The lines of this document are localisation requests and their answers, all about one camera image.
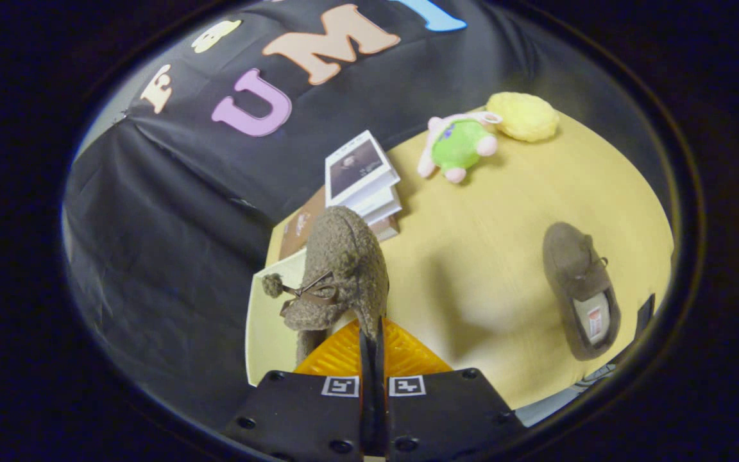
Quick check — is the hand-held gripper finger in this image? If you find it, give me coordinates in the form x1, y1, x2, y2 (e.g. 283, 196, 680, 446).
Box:
225, 318, 377, 462
376, 318, 527, 462

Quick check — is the beige fabric storage box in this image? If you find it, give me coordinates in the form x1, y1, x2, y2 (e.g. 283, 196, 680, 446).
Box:
244, 249, 344, 386

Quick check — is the brown fuzzy shoe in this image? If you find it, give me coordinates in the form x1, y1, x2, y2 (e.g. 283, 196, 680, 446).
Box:
262, 205, 391, 366
541, 221, 622, 361

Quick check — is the brown book under stack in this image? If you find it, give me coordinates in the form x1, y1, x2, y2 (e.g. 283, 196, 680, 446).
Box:
369, 215, 400, 243

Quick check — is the brown hardcover book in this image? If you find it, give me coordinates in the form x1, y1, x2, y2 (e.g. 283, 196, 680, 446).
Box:
278, 186, 327, 261

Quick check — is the plain white book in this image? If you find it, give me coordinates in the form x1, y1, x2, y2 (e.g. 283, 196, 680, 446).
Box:
350, 186, 403, 225

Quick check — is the white book with portrait cover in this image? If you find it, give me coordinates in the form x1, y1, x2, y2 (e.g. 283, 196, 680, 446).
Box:
325, 130, 401, 209

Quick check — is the black backdrop cloth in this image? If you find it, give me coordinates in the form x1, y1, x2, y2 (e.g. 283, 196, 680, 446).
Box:
62, 0, 665, 424

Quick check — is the green and pink plush toy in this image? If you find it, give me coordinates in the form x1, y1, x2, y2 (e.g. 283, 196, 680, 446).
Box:
417, 111, 504, 185

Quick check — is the yellow fluffy plush toy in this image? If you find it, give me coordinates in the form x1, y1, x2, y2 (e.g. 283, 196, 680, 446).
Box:
486, 92, 561, 142

